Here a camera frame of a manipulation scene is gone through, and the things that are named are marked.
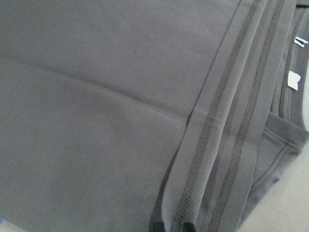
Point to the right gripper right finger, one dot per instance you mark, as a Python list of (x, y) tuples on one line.
[(189, 227)]

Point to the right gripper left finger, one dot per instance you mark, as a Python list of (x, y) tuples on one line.
[(156, 226)]

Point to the brown t-shirt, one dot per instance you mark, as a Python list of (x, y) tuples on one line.
[(116, 113)]

